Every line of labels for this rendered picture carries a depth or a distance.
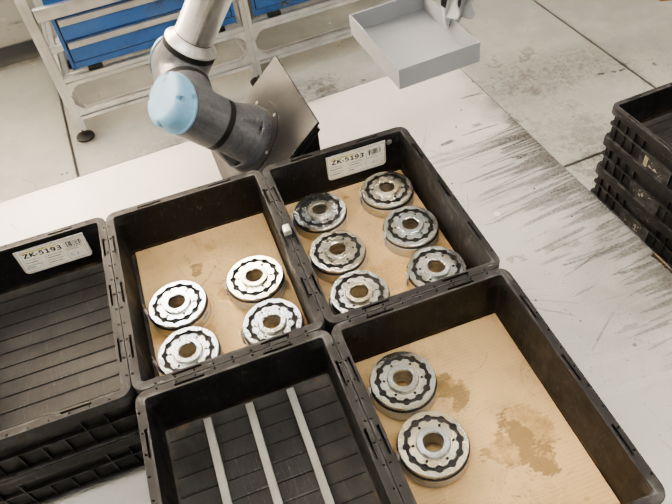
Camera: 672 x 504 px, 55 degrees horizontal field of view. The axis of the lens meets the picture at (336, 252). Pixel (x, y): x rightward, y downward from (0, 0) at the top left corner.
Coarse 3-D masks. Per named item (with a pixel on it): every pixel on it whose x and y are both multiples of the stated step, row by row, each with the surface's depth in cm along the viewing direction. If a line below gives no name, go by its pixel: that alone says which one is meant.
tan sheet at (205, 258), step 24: (264, 216) 130; (192, 240) 127; (216, 240) 126; (240, 240) 126; (264, 240) 125; (144, 264) 124; (168, 264) 123; (192, 264) 123; (216, 264) 122; (144, 288) 120; (216, 288) 118; (288, 288) 117; (216, 312) 115; (240, 312) 114; (216, 336) 111; (240, 336) 111
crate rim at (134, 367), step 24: (192, 192) 121; (264, 192) 121; (120, 216) 119; (288, 240) 111; (120, 264) 111; (120, 288) 107; (120, 312) 104; (312, 312) 100; (288, 336) 98; (216, 360) 96; (144, 384) 94
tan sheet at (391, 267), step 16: (336, 192) 132; (352, 192) 132; (288, 208) 130; (352, 208) 129; (352, 224) 126; (368, 224) 125; (304, 240) 124; (368, 240) 123; (368, 256) 120; (384, 256) 120; (400, 256) 119; (384, 272) 117; (400, 272) 117; (400, 288) 114
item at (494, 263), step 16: (400, 128) 128; (352, 144) 126; (416, 144) 125; (288, 160) 125; (304, 160) 125; (432, 176) 118; (272, 192) 119; (448, 192) 115; (464, 224) 110; (480, 240) 107; (304, 256) 108; (496, 256) 104; (464, 272) 103; (480, 272) 103; (320, 288) 103; (416, 288) 102; (432, 288) 101; (320, 304) 101; (368, 304) 100; (384, 304) 100; (336, 320) 99
